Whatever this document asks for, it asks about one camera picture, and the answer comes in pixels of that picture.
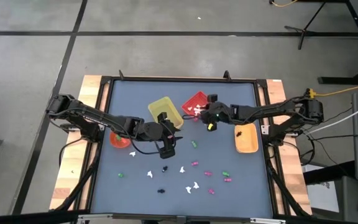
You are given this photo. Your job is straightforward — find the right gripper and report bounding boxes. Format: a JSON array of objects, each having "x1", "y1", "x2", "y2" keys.
[{"x1": 199, "y1": 94, "x2": 230, "y2": 132}]

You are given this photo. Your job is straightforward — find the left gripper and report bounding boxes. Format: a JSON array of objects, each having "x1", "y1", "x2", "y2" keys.
[{"x1": 144, "y1": 111, "x2": 184, "y2": 160}]

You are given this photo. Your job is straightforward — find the red slotted basket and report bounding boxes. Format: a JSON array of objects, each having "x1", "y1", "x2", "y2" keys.
[{"x1": 181, "y1": 90, "x2": 209, "y2": 116}]

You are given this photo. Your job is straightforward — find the yellow translucent bin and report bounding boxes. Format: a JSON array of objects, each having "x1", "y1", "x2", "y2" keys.
[{"x1": 147, "y1": 96, "x2": 185, "y2": 130}]

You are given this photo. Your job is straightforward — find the orange round bowl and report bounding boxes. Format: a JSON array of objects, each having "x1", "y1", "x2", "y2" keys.
[{"x1": 109, "y1": 130, "x2": 132, "y2": 149}]

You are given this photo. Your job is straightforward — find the black tripod stand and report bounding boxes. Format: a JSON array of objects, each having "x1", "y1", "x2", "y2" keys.
[{"x1": 283, "y1": 1, "x2": 328, "y2": 50}]

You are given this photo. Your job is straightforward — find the black floor beam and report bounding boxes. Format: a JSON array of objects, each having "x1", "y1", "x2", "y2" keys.
[{"x1": 303, "y1": 160, "x2": 358, "y2": 184}]

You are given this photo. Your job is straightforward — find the white box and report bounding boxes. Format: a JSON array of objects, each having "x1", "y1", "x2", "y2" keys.
[{"x1": 306, "y1": 182, "x2": 341, "y2": 214}]

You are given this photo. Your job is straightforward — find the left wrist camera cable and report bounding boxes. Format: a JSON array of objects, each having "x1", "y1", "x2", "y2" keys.
[{"x1": 124, "y1": 133, "x2": 163, "y2": 156}]

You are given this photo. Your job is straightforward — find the black table frame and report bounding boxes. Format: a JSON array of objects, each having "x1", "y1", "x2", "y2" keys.
[{"x1": 48, "y1": 70, "x2": 313, "y2": 224}]

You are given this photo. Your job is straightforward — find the mustard yellow handled bin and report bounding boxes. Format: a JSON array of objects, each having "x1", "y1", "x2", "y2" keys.
[{"x1": 234, "y1": 123, "x2": 260, "y2": 154}]

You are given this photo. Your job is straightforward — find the yellow extension cord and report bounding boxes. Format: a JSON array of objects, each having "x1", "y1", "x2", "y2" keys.
[{"x1": 305, "y1": 79, "x2": 358, "y2": 99}]

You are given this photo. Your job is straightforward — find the silver aluminium bracket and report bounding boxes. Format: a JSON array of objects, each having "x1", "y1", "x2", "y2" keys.
[
  {"x1": 78, "y1": 213, "x2": 114, "y2": 221},
  {"x1": 249, "y1": 218, "x2": 287, "y2": 224}
]

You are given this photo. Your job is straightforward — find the yellow floor cable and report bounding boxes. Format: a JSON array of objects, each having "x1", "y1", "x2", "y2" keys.
[{"x1": 268, "y1": 0, "x2": 300, "y2": 7}]

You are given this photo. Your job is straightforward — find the white cable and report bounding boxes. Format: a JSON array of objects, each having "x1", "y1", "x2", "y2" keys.
[{"x1": 305, "y1": 98, "x2": 358, "y2": 136}]

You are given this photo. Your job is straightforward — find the black desk leg frame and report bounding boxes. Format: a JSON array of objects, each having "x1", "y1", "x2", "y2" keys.
[{"x1": 318, "y1": 0, "x2": 358, "y2": 85}]

